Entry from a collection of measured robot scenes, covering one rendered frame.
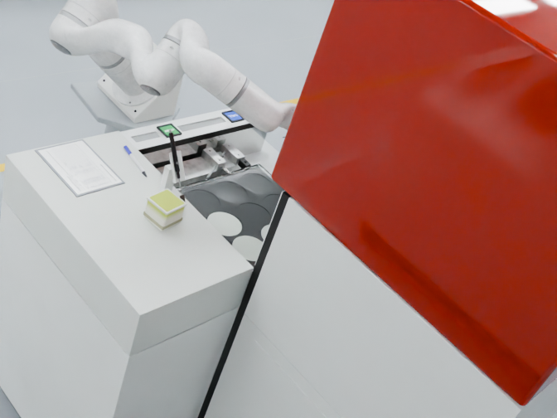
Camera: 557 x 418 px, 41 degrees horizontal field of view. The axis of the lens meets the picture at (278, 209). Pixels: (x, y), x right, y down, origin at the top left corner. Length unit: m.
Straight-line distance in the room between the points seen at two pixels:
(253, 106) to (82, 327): 0.71
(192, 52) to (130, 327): 0.69
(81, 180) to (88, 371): 0.50
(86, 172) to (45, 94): 2.13
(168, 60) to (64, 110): 2.08
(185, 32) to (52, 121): 2.04
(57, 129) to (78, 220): 2.02
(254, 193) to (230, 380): 0.55
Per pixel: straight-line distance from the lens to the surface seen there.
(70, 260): 1.90
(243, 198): 2.21
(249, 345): 2.01
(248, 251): 2.03
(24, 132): 3.84
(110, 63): 2.41
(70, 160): 2.08
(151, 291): 1.76
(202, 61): 1.88
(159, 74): 2.00
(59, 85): 4.24
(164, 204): 1.89
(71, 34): 2.25
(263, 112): 1.92
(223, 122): 2.41
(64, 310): 2.02
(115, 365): 1.88
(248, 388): 2.09
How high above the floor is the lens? 2.21
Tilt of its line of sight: 36 degrees down
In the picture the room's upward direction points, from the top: 21 degrees clockwise
